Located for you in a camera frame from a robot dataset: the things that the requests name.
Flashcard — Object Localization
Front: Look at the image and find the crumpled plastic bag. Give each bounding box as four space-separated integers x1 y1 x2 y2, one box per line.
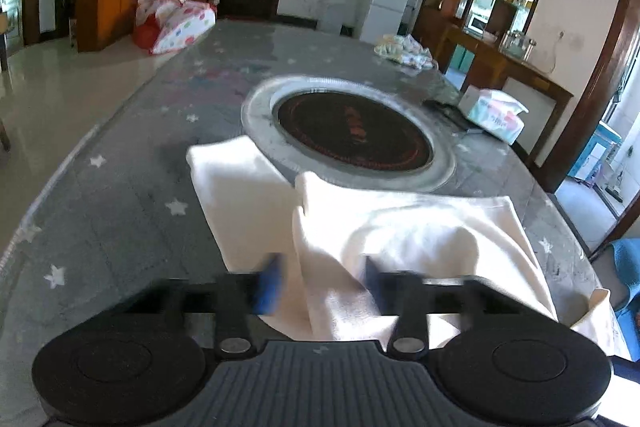
374 33 437 70

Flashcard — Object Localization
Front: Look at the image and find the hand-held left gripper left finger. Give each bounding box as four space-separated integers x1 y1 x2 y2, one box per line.
125 254 286 361

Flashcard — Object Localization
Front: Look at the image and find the soft tissue pack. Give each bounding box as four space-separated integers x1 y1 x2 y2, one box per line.
467 88 529 145

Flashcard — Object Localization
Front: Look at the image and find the white water dispenser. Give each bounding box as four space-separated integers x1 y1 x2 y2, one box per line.
320 0 351 34

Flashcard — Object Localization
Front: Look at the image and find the grey star-patterned table mat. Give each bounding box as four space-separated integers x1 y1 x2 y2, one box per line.
0 19 601 427

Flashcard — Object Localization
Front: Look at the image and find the wooden sideboard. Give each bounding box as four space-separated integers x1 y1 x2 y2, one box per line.
440 24 575 168

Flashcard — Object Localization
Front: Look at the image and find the polka dot play tent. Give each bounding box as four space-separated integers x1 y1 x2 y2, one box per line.
135 0 217 56

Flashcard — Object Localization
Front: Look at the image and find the light blue cabinet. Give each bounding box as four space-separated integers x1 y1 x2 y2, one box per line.
567 122 623 188

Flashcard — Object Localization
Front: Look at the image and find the dark wooden door frame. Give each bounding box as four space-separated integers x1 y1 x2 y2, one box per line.
540 0 640 258

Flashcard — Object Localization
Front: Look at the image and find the red toy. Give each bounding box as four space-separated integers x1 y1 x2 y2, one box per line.
132 14 161 50

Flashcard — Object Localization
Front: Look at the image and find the blue cloth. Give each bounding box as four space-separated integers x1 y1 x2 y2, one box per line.
597 238 640 348

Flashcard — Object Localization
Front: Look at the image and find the round built-in induction cooker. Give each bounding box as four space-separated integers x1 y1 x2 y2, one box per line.
241 76 457 194

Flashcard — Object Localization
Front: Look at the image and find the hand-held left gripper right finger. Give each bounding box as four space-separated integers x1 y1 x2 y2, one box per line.
365 255 521 361

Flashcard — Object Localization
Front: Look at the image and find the glass jar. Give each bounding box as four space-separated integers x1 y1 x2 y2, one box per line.
500 31 537 58

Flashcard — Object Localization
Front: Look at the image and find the black flat device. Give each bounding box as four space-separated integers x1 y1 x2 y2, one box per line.
422 98 481 131

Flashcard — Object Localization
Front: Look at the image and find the white cloth garment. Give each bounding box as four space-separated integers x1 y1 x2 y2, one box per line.
186 136 613 360

